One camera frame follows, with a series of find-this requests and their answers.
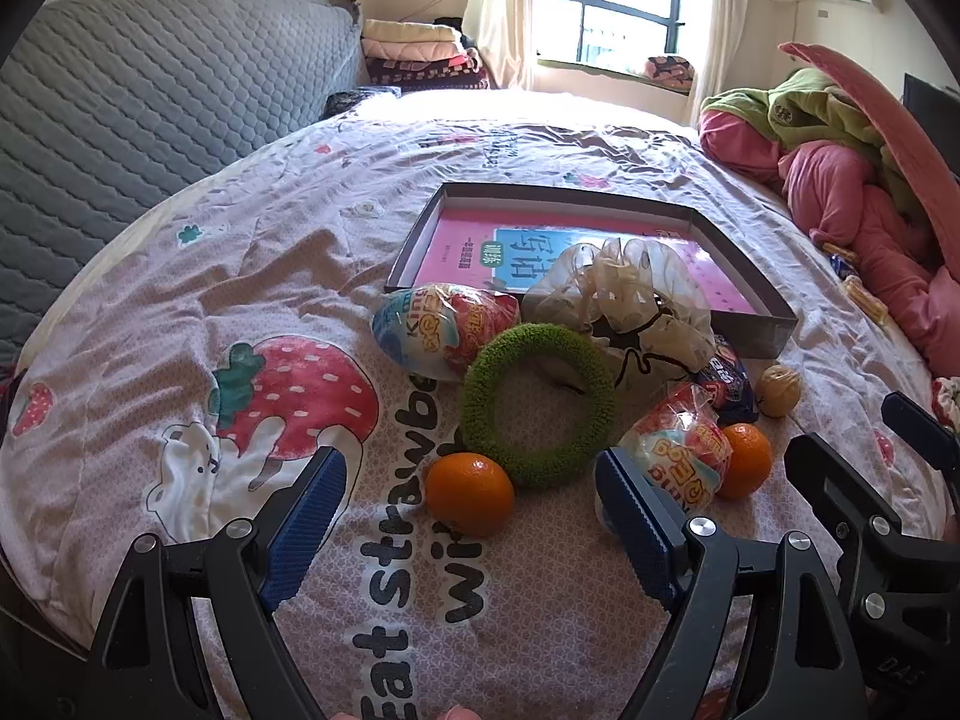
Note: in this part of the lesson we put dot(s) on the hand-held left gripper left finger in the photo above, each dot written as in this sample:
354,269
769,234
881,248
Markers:
307,532

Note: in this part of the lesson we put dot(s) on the grey quilted headboard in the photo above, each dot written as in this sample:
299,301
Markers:
150,127

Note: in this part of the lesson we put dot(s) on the orange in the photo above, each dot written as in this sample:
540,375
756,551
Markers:
750,461
469,495

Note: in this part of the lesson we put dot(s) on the blue cookie packet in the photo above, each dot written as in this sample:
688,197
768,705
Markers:
731,386

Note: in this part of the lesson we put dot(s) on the patterned cushion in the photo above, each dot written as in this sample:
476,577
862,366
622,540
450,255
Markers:
669,71

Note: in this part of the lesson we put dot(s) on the cream curtain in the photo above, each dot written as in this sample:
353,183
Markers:
502,15
724,15

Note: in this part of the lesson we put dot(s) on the blue snack packet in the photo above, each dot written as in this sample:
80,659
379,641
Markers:
844,266

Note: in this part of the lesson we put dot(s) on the yellow snack packet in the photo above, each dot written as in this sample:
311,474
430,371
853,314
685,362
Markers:
866,298

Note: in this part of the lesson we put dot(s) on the strawberry printed bed sheet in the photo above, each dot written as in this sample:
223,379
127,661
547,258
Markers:
225,277

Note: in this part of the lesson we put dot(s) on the cream folded blanket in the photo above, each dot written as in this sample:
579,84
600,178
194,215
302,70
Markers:
409,31

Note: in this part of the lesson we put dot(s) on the pink clothing pile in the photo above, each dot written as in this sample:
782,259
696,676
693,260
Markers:
847,195

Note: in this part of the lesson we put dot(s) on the dark patterned folded blanket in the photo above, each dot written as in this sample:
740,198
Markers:
435,73

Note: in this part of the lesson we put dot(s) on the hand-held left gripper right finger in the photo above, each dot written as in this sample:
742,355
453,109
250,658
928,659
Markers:
637,532

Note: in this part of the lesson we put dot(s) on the green garment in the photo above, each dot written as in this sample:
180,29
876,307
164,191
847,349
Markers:
810,109

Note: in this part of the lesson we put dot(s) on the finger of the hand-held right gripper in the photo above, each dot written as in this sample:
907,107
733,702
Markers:
832,484
919,420

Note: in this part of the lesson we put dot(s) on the black television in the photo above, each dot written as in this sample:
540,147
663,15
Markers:
934,109

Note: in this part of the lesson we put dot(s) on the window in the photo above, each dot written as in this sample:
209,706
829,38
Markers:
615,7

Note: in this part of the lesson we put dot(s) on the pink velvet cover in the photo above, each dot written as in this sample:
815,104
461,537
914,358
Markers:
877,105

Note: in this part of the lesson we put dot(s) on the pink folded blanket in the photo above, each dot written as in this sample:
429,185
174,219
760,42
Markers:
420,51

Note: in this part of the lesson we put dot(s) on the dark cloth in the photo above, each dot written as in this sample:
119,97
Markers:
360,101

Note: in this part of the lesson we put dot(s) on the walnut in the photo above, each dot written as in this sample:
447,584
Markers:
778,390

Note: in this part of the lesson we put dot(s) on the grey cardboard box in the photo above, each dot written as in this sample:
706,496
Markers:
757,331

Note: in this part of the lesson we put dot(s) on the plastic-wrapped toy egg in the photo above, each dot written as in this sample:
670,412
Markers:
675,457
427,330

